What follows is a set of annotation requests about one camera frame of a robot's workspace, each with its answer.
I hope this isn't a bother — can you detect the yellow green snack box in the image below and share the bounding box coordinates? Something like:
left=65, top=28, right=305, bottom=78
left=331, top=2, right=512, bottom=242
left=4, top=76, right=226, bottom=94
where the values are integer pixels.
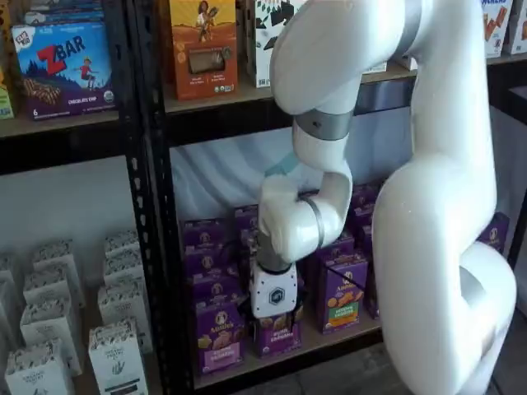
left=0, top=0, right=16, bottom=121

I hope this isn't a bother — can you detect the purple box with green patch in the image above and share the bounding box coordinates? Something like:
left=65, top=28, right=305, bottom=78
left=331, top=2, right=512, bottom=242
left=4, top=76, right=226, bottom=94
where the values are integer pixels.
left=316, top=251, right=370, bottom=335

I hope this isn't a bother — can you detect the purple box with pink patch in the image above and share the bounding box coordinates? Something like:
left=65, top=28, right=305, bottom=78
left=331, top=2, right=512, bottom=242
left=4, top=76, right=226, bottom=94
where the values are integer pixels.
left=194, top=287, right=248, bottom=378

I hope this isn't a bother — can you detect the white mint chocolate box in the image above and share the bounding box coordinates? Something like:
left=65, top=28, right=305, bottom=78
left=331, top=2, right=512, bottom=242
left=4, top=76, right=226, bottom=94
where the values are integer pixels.
left=245, top=0, right=308, bottom=89

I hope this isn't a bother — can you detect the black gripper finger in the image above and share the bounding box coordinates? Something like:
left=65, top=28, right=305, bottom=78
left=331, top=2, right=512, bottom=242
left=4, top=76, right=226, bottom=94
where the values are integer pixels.
left=239, top=302, right=259, bottom=331
left=287, top=287, right=308, bottom=332

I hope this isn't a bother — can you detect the white backdrop with teal stripe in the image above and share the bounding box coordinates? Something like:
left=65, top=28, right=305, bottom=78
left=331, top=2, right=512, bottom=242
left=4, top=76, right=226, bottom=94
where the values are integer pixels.
left=170, top=102, right=514, bottom=231

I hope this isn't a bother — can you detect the blue Zbar snack box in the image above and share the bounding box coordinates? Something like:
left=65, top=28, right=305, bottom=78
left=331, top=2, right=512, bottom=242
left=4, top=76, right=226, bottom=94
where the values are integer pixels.
left=11, top=20, right=117, bottom=121

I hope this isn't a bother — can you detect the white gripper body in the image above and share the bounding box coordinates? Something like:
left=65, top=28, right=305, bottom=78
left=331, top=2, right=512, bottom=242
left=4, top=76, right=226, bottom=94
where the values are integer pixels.
left=250, top=264, right=300, bottom=320

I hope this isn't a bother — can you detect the blue snack bar box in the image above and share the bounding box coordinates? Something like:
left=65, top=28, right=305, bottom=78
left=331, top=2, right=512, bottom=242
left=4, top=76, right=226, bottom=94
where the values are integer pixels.
left=22, top=0, right=106, bottom=26

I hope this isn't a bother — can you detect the orange snack box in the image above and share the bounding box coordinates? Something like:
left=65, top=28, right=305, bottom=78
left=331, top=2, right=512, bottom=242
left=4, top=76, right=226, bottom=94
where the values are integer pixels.
left=163, top=0, right=239, bottom=101

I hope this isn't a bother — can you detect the black metal shelf rack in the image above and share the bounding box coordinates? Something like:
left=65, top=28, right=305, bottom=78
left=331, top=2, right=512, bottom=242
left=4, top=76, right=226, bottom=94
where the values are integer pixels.
left=127, top=0, right=527, bottom=395
left=0, top=0, right=174, bottom=395

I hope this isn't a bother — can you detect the wooden shelf board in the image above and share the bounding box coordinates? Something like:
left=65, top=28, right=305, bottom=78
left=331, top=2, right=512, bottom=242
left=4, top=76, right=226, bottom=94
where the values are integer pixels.
left=164, top=53, right=527, bottom=114
left=0, top=110, right=123, bottom=139
left=61, top=246, right=166, bottom=395
left=193, top=316, right=384, bottom=390

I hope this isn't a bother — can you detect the white black patterned carton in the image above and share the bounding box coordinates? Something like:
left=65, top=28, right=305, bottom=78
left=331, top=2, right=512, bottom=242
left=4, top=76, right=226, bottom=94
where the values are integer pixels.
left=32, top=239, right=86, bottom=277
left=22, top=269, right=86, bottom=309
left=102, top=251, right=145, bottom=289
left=4, top=339, right=76, bottom=395
left=88, top=316, right=150, bottom=395
left=102, top=229, right=141, bottom=258
left=97, top=280, right=154, bottom=353
left=19, top=300, right=83, bottom=378
left=0, top=253, right=20, bottom=289

